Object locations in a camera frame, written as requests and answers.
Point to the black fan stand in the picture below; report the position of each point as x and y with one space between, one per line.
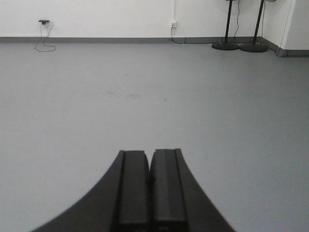
254 47
225 44

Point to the black charger in wall outlet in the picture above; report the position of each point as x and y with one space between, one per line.
43 21

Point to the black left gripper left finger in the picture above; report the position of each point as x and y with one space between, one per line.
118 202

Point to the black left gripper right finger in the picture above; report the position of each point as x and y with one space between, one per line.
179 204

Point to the black fan stand left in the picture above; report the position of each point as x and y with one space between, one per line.
225 44

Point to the black fan stand right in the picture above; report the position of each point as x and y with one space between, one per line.
254 47

